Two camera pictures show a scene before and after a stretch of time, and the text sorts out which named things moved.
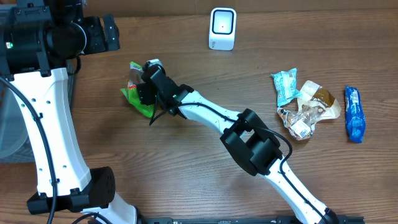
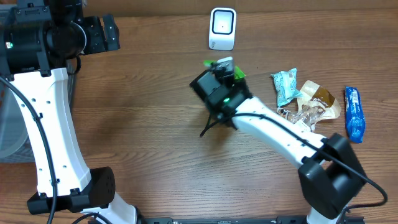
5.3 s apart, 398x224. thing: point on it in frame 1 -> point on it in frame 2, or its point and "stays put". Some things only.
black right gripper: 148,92 -> 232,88
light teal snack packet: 285,83 stays put
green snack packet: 131,93 -> 237,73
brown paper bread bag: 314,104 stays put
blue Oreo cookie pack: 355,117 stays put
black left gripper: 94,25 stays put
